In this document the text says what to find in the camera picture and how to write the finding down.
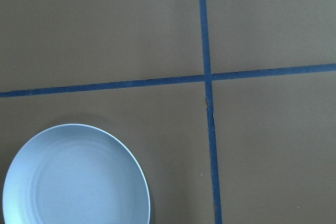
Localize blue plate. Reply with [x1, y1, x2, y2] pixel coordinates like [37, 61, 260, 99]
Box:
[2, 124, 151, 223]

